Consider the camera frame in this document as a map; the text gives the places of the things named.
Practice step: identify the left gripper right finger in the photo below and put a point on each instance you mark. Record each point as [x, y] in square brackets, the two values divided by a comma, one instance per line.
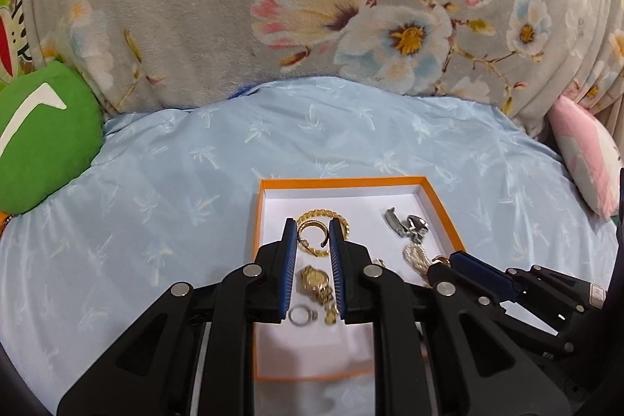
[434, 353]

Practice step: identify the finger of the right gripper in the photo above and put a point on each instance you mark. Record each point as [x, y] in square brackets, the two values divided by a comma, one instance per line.
[514, 327]
[496, 284]

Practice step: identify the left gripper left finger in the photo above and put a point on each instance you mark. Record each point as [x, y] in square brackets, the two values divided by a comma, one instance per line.
[191, 351]

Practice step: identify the silver wrist watch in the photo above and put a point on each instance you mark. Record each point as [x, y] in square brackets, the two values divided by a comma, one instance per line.
[413, 228]

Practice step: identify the gold wrist watch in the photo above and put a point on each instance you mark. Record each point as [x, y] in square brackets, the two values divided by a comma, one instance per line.
[315, 284]

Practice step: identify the gold cuff bangle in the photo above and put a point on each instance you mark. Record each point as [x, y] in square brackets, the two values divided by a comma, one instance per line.
[327, 214]

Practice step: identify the gold hoop earring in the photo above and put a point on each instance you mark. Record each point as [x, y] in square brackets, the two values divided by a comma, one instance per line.
[440, 259]
[313, 238]

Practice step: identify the orange jewelry box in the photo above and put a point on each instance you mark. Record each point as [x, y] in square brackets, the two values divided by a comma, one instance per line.
[303, 347]

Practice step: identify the pink floral pillow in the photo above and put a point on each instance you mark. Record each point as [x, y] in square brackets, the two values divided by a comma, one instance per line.
[590, 154]

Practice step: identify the light blue palm bedsheet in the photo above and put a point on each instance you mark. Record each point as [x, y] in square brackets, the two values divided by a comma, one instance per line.
[172, 196]

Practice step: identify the green plush cushion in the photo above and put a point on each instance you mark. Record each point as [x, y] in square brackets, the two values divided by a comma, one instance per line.
[51, 129]

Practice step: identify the colourful monkey cartoon blanket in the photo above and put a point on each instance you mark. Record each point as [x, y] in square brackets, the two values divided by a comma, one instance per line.
[15, 52]

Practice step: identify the grey floral blanket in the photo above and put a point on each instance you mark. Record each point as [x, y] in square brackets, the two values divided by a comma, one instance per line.
[518, 55]

